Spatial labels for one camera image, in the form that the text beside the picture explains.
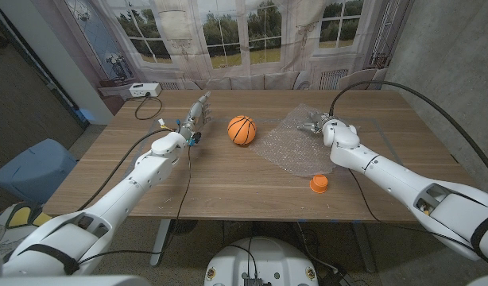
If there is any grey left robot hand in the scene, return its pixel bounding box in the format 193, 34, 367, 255
176, 91, 212, 140

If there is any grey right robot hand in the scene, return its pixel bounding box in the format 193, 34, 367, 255
296, 112, 332, 135

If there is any clear bubble wrap sheet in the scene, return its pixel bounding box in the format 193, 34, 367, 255
250, 103, 360, 178

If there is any small orange basketball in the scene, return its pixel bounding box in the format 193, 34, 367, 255
227, 114, 258, 146

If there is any orange bottle cap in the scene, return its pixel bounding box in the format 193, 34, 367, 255
309, 173, 329, 195

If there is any white power strip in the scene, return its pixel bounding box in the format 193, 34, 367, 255
128, 82, 163, 99

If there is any printed window backdrop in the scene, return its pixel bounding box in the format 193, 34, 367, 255
29, 0, 414, 116

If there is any white metal table leg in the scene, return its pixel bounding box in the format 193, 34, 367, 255
149, 218, 172, 267
351, 222, 377, 274

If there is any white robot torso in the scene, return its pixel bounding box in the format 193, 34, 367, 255
203, 236, 320, 286

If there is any blue chair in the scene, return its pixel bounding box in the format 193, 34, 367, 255
0, 137, 78, 206

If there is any yellow and black item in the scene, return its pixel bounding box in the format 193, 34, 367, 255
5, 203, 52, 228

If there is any black power strip cable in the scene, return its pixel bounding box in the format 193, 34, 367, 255
134, 95, 164, 122

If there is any thin black left wrist cable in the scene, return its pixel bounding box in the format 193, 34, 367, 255
76, 143, 192, 265

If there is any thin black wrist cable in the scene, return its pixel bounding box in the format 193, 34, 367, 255
76, 143, 192, 265
348, 168, 488, 271

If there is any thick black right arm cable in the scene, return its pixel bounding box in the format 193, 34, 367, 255
328, 80, 488, 182

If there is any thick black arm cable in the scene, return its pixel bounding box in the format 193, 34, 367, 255
328, 80, 488, 182
76, 127, 176, 212

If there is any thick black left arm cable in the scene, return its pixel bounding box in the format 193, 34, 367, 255
76, 127, 176, 212

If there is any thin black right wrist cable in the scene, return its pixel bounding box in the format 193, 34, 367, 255
348, 168, 488, 271

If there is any black metal frame rail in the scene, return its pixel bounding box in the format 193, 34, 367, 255
0, 6, 90, 130

